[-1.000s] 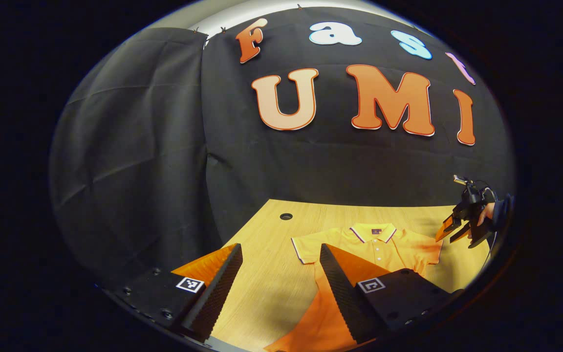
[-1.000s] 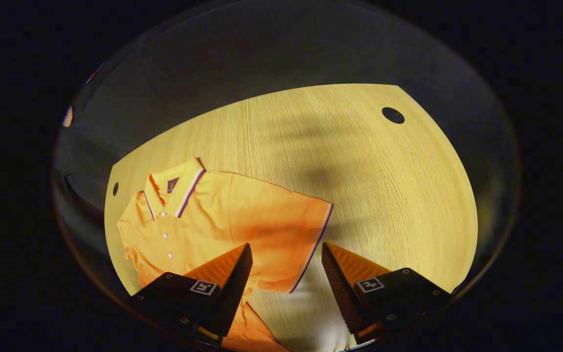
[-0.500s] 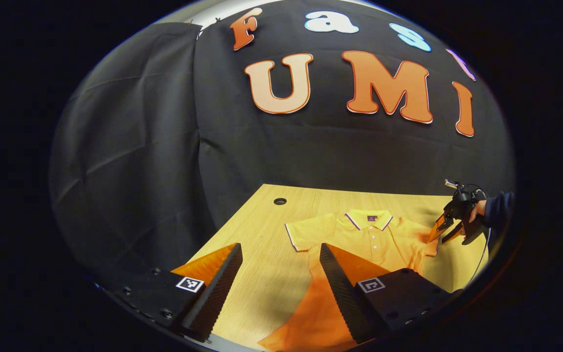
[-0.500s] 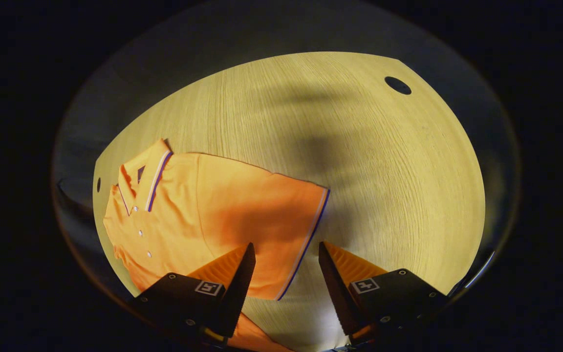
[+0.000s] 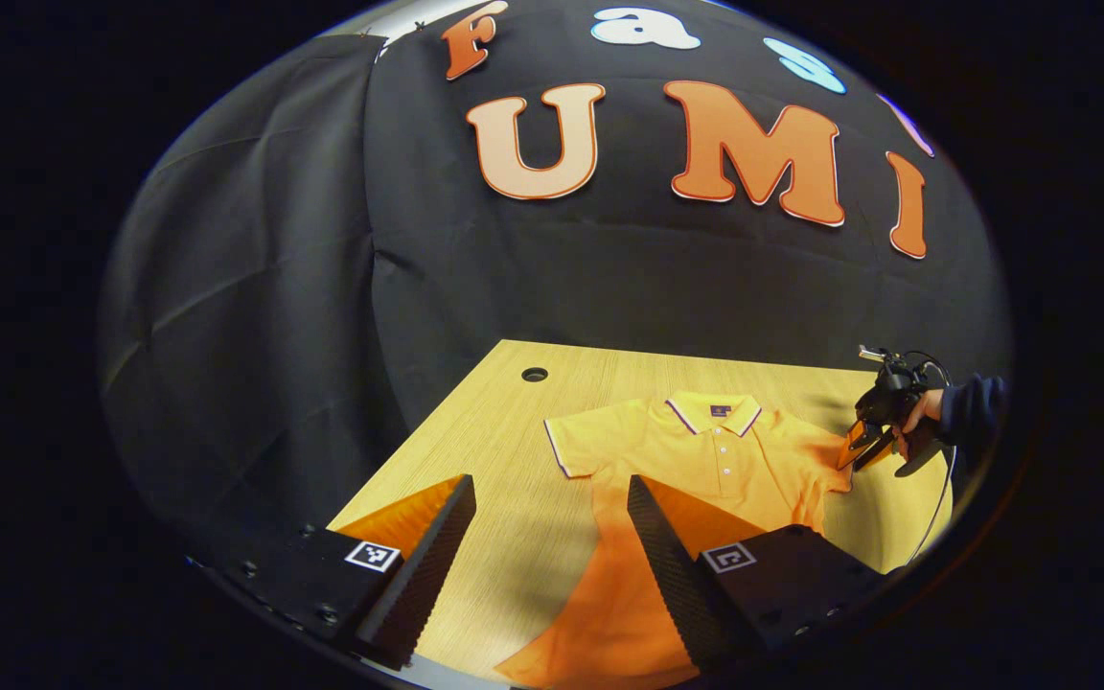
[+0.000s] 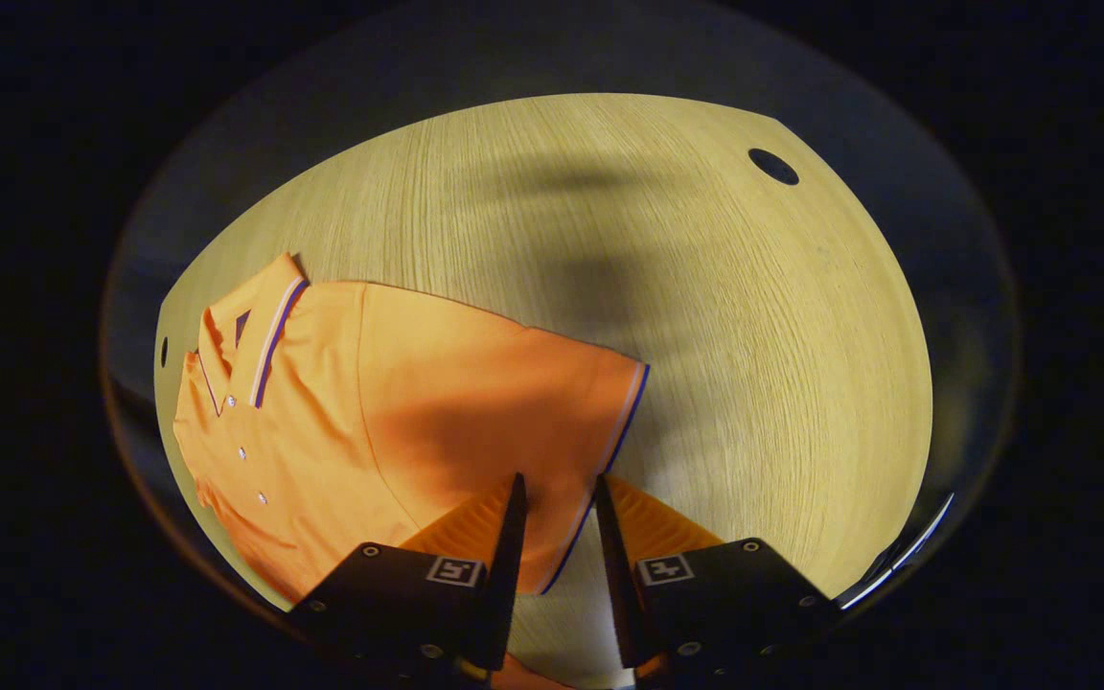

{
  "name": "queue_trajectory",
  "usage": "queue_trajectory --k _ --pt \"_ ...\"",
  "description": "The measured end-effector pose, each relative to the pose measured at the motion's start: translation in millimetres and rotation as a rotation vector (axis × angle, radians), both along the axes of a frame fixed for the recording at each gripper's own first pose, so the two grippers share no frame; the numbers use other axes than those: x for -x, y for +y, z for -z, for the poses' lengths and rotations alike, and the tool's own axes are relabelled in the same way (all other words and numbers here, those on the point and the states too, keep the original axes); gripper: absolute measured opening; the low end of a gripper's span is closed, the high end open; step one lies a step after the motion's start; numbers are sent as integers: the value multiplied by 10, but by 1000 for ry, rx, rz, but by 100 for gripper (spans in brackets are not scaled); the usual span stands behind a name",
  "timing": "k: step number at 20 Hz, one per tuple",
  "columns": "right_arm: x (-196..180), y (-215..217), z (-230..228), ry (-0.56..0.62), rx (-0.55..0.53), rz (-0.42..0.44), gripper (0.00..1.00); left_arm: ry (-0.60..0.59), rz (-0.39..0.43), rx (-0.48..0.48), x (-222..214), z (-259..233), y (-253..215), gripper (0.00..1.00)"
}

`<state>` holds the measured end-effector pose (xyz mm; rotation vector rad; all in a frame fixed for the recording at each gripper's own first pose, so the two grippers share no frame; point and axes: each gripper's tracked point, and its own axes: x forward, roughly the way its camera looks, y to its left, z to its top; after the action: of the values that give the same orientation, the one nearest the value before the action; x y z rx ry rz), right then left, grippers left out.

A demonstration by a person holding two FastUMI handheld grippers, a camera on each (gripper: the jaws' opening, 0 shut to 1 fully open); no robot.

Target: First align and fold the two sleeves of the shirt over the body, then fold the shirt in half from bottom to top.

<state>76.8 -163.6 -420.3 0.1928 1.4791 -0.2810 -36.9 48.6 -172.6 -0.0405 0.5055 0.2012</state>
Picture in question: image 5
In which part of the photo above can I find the row of metal cloth clips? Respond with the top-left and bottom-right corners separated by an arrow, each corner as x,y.
358,17 -> 428,41

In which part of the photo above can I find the orange T-shirt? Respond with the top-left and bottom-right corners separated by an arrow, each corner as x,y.
494,390 -> 857,690

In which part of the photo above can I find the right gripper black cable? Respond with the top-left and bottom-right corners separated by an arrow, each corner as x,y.
902,349 -> 957,566

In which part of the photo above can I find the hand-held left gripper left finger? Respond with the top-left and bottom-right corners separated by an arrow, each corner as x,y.
212,473 -> 478,672

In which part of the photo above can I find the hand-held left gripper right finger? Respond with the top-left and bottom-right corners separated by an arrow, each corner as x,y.
626,473 -> 888,672

